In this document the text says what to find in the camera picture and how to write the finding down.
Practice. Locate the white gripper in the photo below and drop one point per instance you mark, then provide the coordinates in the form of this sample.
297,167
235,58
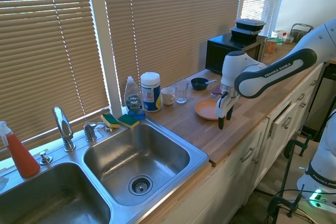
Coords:
223,106

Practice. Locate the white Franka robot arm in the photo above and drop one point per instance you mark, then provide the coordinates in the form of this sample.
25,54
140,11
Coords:
275,73

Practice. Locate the white mug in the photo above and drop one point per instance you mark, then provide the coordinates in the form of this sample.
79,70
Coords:
167,96

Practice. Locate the stainless steel double sink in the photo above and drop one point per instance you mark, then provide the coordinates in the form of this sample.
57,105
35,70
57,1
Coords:
136,161

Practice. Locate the small chrome sink knob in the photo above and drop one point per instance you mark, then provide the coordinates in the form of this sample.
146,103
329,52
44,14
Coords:
45,158

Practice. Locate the orange plate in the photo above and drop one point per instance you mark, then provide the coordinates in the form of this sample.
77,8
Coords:
206,110

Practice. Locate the small dark red cup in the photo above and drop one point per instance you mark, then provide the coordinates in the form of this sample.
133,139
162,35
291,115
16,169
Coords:
215,93

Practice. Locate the metal spoon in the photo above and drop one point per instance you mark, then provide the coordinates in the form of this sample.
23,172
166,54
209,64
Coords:
210,81

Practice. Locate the white kitchen cabinets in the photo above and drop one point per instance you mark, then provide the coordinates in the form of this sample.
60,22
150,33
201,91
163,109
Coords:
252,150

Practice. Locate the black bowl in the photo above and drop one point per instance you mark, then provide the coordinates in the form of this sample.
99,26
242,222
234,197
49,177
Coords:
199,84

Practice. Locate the clear drinking glass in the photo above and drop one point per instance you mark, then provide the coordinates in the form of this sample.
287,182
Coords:
181,91

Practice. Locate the black microwave oven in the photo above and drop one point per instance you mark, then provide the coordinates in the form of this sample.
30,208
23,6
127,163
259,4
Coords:
220,53

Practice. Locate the black clamp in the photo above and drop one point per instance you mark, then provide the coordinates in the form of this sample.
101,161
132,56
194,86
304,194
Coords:
278,203
291,149

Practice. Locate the white wipes canister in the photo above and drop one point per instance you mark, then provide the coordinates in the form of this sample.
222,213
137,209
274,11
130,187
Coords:
150,93

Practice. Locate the orange jar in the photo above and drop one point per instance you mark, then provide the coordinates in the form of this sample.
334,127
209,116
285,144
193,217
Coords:
271,47

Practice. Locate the black food container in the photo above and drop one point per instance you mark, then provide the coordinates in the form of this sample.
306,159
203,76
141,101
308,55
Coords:
250,24
244,35

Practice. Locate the clear Dawn dish soap bottle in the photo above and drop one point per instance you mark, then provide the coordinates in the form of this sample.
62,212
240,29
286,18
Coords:
134,100

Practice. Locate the green yellow sponge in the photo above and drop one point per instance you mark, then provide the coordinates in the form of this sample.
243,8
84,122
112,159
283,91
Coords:
109,121
128,121

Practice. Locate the white box with lid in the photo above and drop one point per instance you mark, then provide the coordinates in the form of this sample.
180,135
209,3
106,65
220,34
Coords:
279,36

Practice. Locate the dark dishwasher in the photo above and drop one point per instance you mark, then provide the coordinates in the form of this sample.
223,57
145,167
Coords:
323,98

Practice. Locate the medium tan window blind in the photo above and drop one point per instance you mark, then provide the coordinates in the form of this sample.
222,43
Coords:
170,24

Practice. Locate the narrow tan window blind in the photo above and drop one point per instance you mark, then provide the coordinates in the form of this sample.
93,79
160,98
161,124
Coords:
262,1

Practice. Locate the chrome side sprayer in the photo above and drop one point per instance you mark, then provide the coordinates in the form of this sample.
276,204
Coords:
90,130

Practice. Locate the chrome kitchen faucet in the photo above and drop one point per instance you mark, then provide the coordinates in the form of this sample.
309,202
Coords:
64,129

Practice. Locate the wide tan window blind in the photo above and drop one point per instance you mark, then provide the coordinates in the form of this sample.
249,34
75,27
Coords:
47,51

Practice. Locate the orange spray bottle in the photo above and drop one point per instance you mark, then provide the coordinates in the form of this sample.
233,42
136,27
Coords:
22,155

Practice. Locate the white window frame post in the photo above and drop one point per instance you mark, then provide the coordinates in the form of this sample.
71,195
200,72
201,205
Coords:
107,51

